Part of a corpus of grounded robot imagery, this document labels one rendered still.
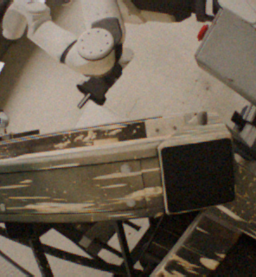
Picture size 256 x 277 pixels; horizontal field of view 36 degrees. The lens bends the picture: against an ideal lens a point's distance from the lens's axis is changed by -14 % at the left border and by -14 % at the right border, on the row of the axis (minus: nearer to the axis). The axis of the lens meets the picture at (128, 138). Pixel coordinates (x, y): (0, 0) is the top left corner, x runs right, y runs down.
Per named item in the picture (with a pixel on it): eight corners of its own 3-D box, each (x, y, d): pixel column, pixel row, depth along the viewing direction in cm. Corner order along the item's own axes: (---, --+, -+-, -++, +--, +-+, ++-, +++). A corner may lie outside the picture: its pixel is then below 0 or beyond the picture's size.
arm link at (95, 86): (99, 110, 163) (118, 86, 167) (105, 99, 154) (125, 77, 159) (73, 89, 162) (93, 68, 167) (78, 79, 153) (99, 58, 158)
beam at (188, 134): (238, 202, 63) (233, 133, 62) (165, 216, 65) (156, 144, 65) (218, 126, 279) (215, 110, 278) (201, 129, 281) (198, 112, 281)
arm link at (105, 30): (135, 69, 98) (114, 0, 103) (135, 48, 85) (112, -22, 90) (84, 81, 97) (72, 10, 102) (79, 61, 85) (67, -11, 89)
